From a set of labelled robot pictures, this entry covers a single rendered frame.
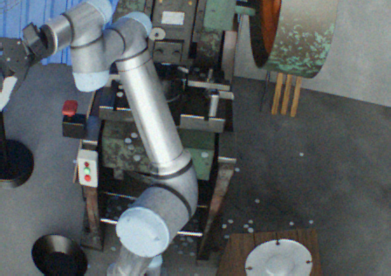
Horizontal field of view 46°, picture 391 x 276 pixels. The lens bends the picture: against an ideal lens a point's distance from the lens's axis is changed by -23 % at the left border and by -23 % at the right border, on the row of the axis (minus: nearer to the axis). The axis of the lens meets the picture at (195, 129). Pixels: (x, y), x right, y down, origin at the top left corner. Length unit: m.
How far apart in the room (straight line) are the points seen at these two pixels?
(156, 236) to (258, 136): 1.99
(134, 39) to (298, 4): 0.54
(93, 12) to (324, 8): 0.73
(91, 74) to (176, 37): 0.90
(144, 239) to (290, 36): 0.71
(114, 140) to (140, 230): 0.87
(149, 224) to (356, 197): 1.94
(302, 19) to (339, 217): 1.52
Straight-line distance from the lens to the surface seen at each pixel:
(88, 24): 1.00
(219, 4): 1.78
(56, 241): 2.40
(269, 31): 1.95
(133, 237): 1.19
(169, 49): 1.90
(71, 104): 1.95
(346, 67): 3.54
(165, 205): 1.19
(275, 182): 2.86
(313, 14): 1.49
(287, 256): 2.08
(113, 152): 2.03
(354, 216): 2.84
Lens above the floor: 1.97
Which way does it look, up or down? 40 degrees down
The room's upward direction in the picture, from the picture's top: 9 degrees clockwise
